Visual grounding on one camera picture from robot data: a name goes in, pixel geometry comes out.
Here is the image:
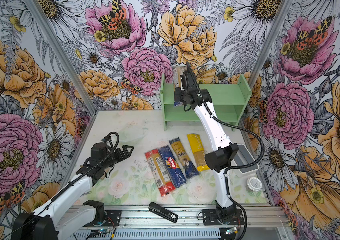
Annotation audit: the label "red spaghetti bag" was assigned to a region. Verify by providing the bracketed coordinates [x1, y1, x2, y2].
[145, 149, 176, 197]

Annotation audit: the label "blue Barilla spaghetti bag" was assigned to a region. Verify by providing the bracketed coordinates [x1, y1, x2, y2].
[158, 146, 187, 188]

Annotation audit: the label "small white lidded jar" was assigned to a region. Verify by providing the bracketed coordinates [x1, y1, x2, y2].
[246, 177, 263, 193]

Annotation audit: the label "white grey tissue box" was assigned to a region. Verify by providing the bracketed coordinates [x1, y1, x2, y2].
[233, 144, 259, 178]

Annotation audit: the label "black handheld device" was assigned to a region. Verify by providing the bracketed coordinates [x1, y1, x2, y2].
[149, 202, 179, 223]

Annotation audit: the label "clear spaghetti bag dark ends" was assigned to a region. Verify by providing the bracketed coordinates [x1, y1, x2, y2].
[173, 67, 186, 108]

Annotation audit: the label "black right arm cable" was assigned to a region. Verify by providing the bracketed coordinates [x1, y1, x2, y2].
[196, 86, 266, 240]

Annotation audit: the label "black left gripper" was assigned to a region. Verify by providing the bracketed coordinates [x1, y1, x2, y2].
[102, 145, 134, 169]

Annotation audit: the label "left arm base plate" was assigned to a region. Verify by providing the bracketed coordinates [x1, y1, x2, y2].
[93, 210, 122, 227]

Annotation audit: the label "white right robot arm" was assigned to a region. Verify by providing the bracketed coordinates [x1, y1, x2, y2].
[174, 62, 239, 222]

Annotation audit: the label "yellow pasta bag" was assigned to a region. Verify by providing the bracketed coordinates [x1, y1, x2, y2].
[187, 134, 209, 172]

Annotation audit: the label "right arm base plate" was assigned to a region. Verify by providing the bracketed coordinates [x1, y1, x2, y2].
[202, 208, 245, 226]

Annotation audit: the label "blue and clear spaghetti bag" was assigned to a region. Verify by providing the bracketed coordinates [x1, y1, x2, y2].
[169, 138, 199, 179]

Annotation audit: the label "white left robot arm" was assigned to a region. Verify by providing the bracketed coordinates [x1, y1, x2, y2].
[7, 143, 134, 240]

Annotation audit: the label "aluminium frame rail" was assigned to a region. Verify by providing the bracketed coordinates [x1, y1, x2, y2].
[65, 204, 294, 240]

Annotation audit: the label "green wooden shelf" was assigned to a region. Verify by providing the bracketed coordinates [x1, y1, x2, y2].
[160, 75, 252, 129]

